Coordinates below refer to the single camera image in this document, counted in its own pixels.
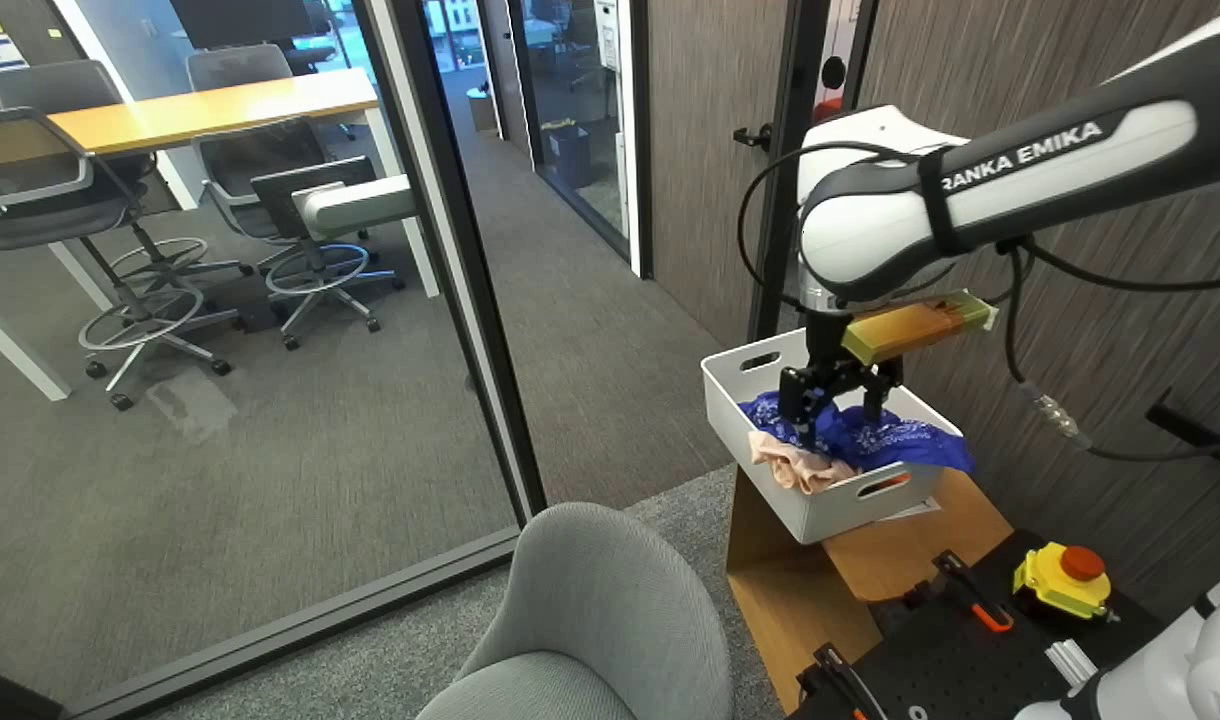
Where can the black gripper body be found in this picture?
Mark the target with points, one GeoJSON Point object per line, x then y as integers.
{"type": "Point", "coordinates": [842, 354]}

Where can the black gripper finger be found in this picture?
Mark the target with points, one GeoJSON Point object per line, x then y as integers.
{"type": "Point", "coordinates": [803, 410]}
{"type": "Point", "coordinates": [882, 392]}

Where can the blue paisley bandana cloth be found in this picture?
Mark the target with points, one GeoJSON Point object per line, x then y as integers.
{"type": "Point", "coordinates": [891, 438]}

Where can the peach shirt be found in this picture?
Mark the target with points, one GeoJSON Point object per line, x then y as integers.
{"type": "Point", "coordinates": [803, 465]}

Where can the white plastic basket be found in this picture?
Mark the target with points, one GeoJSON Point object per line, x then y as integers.
{"type": "Point", "coordinates": [832, 514]}

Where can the orange black bar clamp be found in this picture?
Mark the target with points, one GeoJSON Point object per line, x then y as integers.
{"type": "Point", "coordinates": [842, 680]}
{"type": "Point", "coordinates": [968, 596]}

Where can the yellow emergency stop button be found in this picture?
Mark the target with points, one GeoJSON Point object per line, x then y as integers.
{"type": "Point", "coordinates": [1067, 577]}

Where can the black perforated board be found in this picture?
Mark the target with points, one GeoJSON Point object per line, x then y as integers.
{"type": "Point", "coordinates": [952, 667]}

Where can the grey upholstered chair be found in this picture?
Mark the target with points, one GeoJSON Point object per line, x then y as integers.
{"type": "Point", "coordinates": [583, 626]}

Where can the grey office chair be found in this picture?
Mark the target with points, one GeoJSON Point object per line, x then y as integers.
{"type": "Point", "coordinates": [302, 200]}
{"type": "Point", "coordinates": [89, 200]}

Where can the wooden meeting table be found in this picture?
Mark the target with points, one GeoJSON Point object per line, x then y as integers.
{"type": "Point", "coordinates": [211, 109]}

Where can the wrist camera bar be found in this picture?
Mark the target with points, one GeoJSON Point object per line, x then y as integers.
{"type": "Point", "coordinates": [916, 327]}

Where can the red wall object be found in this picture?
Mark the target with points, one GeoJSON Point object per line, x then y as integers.
{"type": "Point", "coordinates": [832, 82]}

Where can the black wall fixture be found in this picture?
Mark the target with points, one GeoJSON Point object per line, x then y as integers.
{"type": "Point", "coordinates": [1192, 428]}

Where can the black glass door frame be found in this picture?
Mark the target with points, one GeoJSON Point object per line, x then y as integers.
{"type": "Point", "coordinates": [450, 265]}

